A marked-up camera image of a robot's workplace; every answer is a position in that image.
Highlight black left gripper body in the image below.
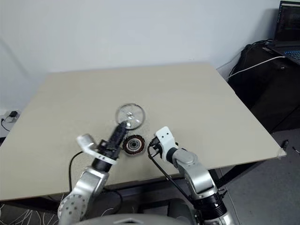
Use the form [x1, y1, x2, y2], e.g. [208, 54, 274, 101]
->
[97, 139, 122, 160]

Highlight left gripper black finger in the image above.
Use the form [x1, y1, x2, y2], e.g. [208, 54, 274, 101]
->
[113, 125, 129, 150]
[109, 122, 127, 148]

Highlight grey robot torso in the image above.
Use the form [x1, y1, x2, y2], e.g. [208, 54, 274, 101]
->
[79, 211, 205, 225]

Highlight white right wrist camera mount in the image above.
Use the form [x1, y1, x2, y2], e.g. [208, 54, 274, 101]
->
[154, 126, 177, 161]

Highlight silver spoked rotor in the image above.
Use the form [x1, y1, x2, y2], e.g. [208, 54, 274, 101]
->
[115, 102, 146, 131]

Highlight white power strip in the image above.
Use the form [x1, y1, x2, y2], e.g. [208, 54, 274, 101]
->
[0, 110, 22, 124]

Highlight black cabinet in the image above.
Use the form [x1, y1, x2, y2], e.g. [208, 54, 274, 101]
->
[228, 43, 300, 134]

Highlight black laptop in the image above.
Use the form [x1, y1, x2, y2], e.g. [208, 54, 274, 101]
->
[262, 0, 300, 66]

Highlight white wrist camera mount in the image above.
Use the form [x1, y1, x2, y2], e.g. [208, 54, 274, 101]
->
[76, 133, 120, 165]
[154, 126, 177, 161]

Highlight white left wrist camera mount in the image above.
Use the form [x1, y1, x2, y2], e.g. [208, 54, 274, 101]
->
[76, 133, 120, 165]

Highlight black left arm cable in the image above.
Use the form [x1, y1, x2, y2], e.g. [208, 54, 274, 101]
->
[68, 151, 84, 192]

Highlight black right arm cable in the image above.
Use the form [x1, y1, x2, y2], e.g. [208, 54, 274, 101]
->
[147, 147, 195, 200]

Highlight round motor housing copper windings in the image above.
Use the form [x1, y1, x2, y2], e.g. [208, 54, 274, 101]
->
[122, 135, 146, 157]

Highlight black laptop cable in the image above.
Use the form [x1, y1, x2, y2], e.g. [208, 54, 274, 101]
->
[245, 39, 277, 49]

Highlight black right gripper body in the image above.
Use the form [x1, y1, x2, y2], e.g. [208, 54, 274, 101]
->
[150, 137, 163, 158]

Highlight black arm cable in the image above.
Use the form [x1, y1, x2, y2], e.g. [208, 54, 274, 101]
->
[147, 147, 195, 200]
[68, 151, 84, 192]

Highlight black table frame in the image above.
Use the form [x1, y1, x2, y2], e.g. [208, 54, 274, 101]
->
[0, 161, 258, 211]

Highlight white cable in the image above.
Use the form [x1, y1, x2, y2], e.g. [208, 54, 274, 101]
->
[228, 55, 287, 79]

